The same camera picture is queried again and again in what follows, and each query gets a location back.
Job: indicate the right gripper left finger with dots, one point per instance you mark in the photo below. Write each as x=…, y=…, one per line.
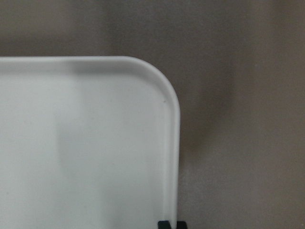
x=164, y=225

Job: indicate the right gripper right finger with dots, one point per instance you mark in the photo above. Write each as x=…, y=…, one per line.
x=181, y=225

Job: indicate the cream rabbit tray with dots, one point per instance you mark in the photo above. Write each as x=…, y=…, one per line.
x=87, y=143

